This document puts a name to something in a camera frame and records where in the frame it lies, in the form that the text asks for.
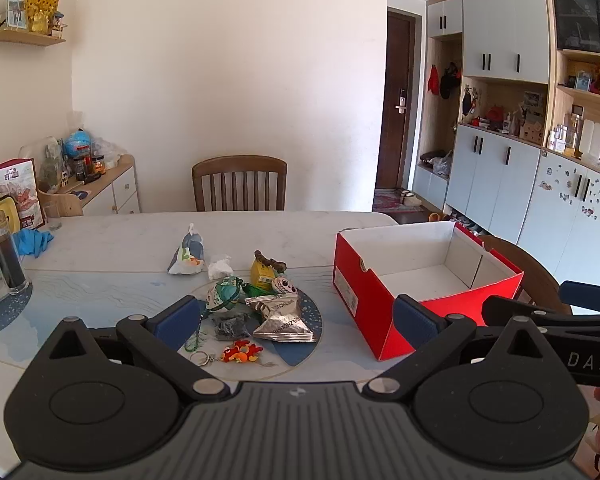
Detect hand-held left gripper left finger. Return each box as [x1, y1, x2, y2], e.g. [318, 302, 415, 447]
[45, 295, 231, 403]

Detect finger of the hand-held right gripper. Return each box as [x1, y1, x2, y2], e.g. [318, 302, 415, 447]
[481, 296, 600, 341]
[559, 280, 600, 315]

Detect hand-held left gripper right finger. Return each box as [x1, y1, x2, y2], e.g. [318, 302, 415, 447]
[362, 294, 556, 403]

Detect white printed plastic bag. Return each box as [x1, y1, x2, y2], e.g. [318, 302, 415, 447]
[167, 223, 208, 276]

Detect red cardboard box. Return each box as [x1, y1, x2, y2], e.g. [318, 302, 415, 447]
[332, 220, 525, 362]

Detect white tissue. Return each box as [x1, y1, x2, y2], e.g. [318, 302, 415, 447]
[207, 255, 235, 281]

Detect red dragon keychain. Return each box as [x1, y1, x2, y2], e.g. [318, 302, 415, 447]
[219, 340, 264, 364]

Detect yellow toy with brown bracelet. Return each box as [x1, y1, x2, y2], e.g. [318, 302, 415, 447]
[250, 257, 278, 291]

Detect silver snack packet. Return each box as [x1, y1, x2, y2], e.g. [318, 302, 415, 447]
[244, 294, 317, 344]

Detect brown bead bracelet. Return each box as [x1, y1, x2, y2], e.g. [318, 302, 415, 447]
[253, 250, 287, 272]

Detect wooden chair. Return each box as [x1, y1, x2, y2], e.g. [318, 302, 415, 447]
[191, 155, 288, 212]
[480, 234, 573, 316]

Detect round blue placemat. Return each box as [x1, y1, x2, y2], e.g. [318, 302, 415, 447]
[0, 275, 33, 333]
[182, 285, 323, 367]

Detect patterned rug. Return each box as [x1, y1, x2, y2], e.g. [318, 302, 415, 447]
[372, 191, 426, 213]

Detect white sideboard with clutter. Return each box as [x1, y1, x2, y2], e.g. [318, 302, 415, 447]
[75, 154, 142, 217]

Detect grey plastic bag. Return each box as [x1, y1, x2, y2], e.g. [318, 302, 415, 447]
[427, 150, 453, 176]

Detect drinking glass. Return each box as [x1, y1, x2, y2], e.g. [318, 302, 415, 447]
[42, 201, 63, 232]

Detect blue gloves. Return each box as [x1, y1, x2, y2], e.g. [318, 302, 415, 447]
[12, 229, 55, 259]

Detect glass jar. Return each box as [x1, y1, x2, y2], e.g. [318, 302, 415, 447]
[0, 210, 32, 296]

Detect clear plastic bag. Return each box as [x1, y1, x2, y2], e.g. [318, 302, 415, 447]
[91, 136, 128, 168]

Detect wrapped green plant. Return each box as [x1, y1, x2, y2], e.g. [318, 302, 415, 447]
[39, 137, 66, 193]

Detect red snack bag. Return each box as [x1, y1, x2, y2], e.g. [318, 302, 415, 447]
[0, 158, 46, 231]

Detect blue globe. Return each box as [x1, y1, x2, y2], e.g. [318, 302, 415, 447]
[62, 130, 92, 158]

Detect black hanging bag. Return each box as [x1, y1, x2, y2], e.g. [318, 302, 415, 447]
[440, 61, 462, 100]

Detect brown door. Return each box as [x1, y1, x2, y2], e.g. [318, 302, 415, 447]
[375, 7, 421, 191]

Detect white wooden cabinet unit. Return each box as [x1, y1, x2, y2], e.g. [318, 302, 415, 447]
[412, 0, 600, 281]

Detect golden ornament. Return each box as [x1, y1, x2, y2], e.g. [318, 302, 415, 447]
[24, 0, 61, 36]

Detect photo card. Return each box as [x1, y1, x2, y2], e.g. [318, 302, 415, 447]
[6, 0, 28, 28]

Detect wooden wall shelf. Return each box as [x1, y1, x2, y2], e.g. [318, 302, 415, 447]
[0, 10, 67, 47]

